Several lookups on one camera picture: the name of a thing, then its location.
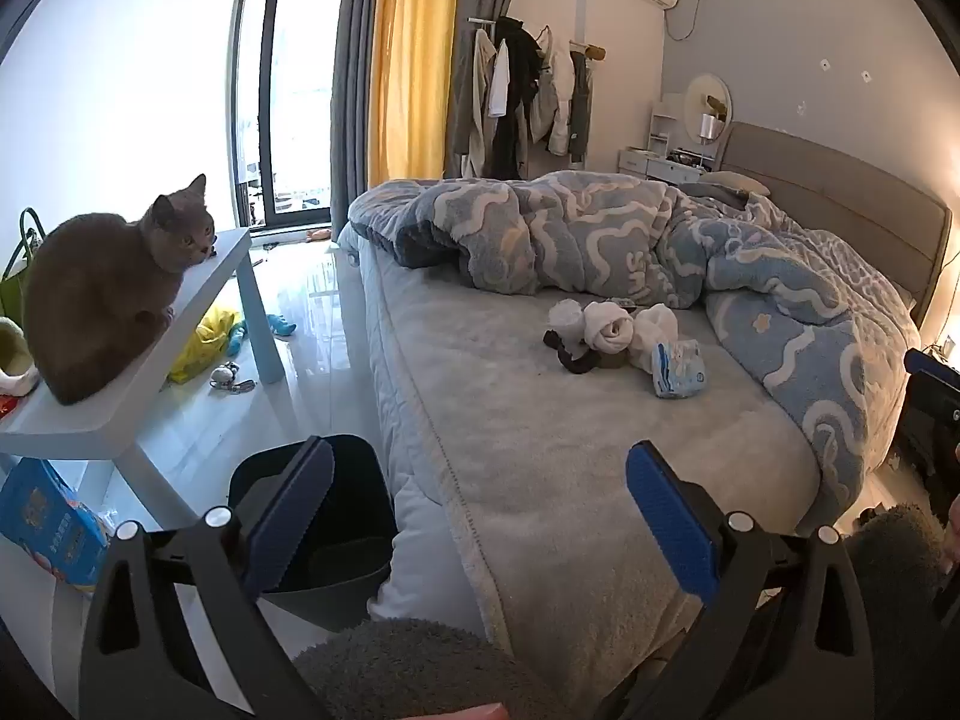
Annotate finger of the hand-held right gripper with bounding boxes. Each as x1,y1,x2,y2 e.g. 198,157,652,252
904,349,960,383

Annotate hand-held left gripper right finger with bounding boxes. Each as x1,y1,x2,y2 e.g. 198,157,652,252
626,441,878,720

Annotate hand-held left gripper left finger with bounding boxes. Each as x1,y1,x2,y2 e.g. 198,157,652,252
79,435,335,720

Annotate black trash bin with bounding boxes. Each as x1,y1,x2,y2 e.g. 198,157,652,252
227,435,398,620

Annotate blue white plastic wrapper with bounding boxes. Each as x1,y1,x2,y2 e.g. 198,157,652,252
651,340,707,398

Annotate dark brown scrap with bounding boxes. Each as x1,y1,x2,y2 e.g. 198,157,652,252
545,330,627,376

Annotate bed with grey cover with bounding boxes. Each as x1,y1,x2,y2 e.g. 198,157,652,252
337,180,946,720

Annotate yellow plastic bag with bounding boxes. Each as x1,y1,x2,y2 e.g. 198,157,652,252
169,305,242,383

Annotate blue patterned fleece blanket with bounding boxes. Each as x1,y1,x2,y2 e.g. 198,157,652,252
349,171,920,511

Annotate grey padded headboard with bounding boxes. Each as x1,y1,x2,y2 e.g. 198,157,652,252
716,120,953,308

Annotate blue printed packet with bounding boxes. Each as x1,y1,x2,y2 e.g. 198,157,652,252
0,457,110,586

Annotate light blue side table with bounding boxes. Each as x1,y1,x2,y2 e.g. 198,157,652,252
0,229,286,533

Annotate beige pillow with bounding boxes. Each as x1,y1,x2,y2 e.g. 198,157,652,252
701,171,771,200

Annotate grey cat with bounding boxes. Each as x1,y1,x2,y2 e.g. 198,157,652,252
22,174,218,406

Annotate green white plush toy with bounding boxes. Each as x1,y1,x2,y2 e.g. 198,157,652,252
0,317,40,397

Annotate round white mirror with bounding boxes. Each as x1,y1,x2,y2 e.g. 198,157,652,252
686,73,732,145

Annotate green bag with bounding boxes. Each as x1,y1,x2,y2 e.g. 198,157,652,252
0,208,47,323

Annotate white dresser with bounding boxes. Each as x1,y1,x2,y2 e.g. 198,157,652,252
619,94,721,182

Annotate grey hanging pants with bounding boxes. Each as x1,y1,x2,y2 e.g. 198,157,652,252
566,52,595,164

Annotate black framed glass door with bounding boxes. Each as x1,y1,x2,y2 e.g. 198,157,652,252
229,0,353,231

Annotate white hanging jacket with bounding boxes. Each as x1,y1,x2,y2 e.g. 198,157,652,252
529,26,576,155

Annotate beige hanging coat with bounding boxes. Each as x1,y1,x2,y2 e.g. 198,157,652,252
450,34,500,177

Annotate grey curtain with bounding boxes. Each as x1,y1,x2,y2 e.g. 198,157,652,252
330,0,385,230

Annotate clothes rack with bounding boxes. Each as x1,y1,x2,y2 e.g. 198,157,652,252
469,15,608,181

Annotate white hanging shirt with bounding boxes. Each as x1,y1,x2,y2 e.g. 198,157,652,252
487,37,512,119

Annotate yellow curtain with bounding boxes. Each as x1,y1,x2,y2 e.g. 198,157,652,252
367,0,462,188

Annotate black hanging jacket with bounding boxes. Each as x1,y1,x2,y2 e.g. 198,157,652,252
491,15,545,170

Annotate white power cable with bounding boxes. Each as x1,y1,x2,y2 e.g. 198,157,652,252
664,0,711,42

